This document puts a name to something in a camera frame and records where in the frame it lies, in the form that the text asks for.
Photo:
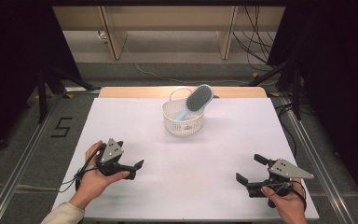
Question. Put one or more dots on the dark round table grommet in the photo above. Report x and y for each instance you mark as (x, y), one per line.
(216, 96)

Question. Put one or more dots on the light blue hairbrush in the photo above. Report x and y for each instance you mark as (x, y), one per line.
(199, 99)

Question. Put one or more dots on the person's right hand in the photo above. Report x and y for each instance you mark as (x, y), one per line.
(291, 207)

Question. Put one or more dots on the metal floor rail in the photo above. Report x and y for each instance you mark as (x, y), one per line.
(22, 161)
(316, 161)

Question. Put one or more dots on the white table mat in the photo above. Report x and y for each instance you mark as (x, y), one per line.
(183, 193)

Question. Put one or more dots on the white plastic basket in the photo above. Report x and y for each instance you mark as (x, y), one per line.
(183, 127)

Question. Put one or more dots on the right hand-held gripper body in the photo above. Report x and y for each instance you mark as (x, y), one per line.
(287, 169)

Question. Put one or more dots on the person's left hand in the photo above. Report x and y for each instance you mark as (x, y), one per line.
(90, 183)

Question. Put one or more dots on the black curtain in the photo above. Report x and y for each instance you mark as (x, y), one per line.
(12, 62)
(338, 77)

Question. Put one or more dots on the yellow floor tape piece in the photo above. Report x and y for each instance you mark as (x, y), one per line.
(69, 95)
(274, 93)
(255, 75)

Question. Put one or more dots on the black tripod stand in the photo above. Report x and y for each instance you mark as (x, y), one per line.
(296, 99)
(42, 99)

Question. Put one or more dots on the beige wooden desk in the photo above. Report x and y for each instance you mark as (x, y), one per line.
(167, 17)

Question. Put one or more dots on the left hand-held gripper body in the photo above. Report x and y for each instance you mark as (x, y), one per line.
(112, 152)

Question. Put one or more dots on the white flat strip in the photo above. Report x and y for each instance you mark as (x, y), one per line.
(74, 89)

